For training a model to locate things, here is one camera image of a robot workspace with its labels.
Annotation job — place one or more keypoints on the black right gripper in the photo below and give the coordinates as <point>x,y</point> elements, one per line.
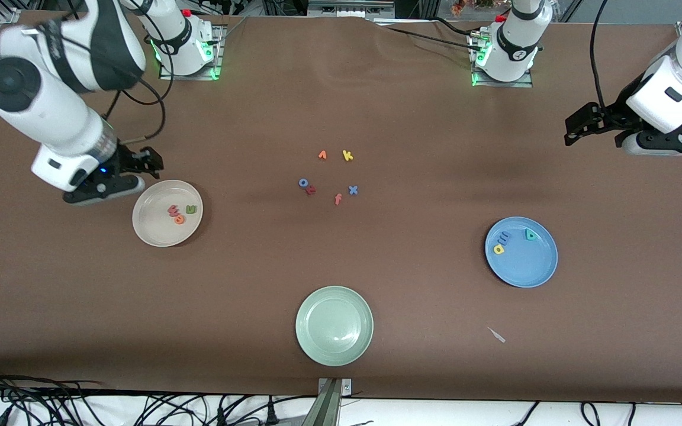
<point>125,161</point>

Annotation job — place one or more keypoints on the beige brown plate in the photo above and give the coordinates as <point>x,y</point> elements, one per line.
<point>154,228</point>

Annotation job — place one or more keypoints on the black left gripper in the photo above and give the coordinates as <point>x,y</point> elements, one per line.
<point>613,115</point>

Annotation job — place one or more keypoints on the small white paper scrap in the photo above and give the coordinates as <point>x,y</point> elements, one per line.
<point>496,335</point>

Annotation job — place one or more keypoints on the pink foam letter w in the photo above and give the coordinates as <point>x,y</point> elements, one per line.
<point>173,209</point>

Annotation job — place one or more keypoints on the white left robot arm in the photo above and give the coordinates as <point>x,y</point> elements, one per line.
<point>515,41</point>

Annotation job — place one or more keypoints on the pale green plate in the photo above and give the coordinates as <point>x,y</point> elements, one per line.
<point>334,326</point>

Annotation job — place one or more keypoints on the blue plate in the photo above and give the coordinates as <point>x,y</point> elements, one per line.
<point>524,266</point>

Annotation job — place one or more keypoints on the blue foam letter m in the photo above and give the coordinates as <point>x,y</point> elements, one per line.
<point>503,237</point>

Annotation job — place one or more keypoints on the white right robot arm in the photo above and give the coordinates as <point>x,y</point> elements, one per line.
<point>51,112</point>

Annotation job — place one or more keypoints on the orange artificial flowers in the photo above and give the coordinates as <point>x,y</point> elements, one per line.
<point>465,6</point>

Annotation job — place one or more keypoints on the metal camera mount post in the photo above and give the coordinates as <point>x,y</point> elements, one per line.
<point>326,408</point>

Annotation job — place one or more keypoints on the grey metal housing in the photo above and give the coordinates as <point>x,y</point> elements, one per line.
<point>350,8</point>

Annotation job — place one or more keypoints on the brown table cover sheet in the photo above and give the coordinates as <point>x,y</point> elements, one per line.
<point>80,296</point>

